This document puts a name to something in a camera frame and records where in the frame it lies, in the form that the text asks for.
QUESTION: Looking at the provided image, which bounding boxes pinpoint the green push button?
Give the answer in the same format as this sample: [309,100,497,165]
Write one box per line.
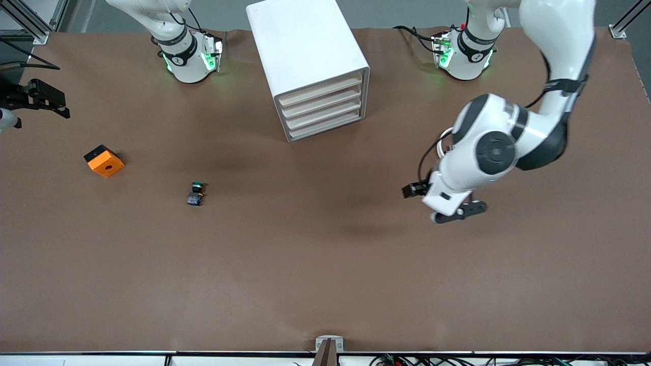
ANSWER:
[187,181,207,207]

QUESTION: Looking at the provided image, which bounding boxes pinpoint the black arm base cable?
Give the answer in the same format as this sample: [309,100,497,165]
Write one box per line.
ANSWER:
[393,25,440,56]
[168,6,227,51]

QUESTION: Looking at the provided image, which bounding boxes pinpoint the brown table cover mat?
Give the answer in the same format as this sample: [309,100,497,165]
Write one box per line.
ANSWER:
[0,26,651,354]

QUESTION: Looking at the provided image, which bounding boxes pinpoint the white drawer cabinet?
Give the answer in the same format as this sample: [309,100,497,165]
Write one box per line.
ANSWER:
[246,0,370,143]

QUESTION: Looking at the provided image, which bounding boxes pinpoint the aluminium frame profile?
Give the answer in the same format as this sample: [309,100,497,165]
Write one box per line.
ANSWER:
[609,0,651,40]
[0,0,69,45]

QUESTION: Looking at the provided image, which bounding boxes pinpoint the tangled black cables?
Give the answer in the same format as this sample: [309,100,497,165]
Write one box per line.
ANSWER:
[369,354,651,366]

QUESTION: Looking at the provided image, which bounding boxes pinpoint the brown post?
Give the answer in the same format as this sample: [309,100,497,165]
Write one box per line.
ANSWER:
[311,340,339,366]

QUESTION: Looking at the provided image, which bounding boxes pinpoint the black left arm base cable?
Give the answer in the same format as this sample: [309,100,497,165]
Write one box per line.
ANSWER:
[393,25,440,56]

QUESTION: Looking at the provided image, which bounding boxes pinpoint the white table edge rail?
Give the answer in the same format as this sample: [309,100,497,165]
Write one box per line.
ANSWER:
[0,350,651,366]

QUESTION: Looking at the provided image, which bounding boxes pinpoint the white curved ring piece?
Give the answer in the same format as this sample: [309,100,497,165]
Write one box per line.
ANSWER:
[436,127,456,156]

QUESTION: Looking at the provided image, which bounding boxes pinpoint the black right arm base cable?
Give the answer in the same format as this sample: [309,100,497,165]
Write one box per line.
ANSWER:
[168,6,227,51]

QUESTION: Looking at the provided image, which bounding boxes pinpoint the white plastic drawer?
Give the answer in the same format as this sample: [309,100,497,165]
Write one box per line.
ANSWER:
[281,87,364,120]
[288,112,365,141]
[285,100,364,131]
[278,74,364,108]

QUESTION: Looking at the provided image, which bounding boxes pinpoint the grey metal bracket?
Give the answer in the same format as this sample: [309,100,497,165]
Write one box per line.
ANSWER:
[314,335,345,354]

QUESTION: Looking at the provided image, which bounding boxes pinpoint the orange button enclosure box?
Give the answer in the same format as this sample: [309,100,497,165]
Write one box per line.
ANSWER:
[83,144,126,179]

